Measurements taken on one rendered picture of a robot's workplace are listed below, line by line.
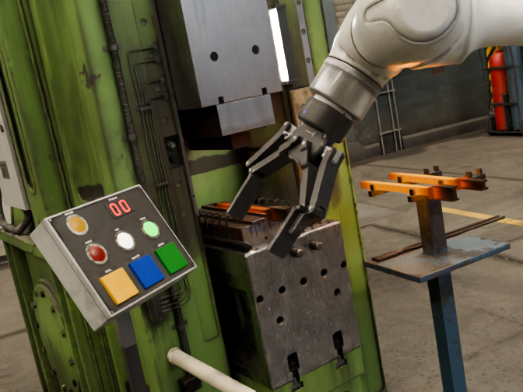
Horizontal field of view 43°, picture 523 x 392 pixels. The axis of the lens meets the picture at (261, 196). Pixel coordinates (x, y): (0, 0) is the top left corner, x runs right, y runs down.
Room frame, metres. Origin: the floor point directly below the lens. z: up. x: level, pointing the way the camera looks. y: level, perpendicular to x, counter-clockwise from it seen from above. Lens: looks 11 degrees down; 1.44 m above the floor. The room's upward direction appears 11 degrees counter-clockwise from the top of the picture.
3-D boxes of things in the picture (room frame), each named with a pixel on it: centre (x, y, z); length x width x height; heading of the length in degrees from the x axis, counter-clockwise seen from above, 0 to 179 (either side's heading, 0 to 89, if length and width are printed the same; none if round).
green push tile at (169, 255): (1.67, 0.27, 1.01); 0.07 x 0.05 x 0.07; 147
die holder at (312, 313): (2.24, 0.07, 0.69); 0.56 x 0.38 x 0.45; 32
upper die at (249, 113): (2.21, 0.11, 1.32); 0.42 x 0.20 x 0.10; 32
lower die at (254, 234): (2.21, 0.11, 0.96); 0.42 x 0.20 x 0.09; 32
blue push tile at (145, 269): (1.59, 0.32, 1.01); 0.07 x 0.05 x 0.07; 147
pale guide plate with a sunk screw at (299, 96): (2.31, -0.20, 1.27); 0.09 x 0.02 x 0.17; 122
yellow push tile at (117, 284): (1.51, 0.37, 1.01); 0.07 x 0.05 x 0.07; 147
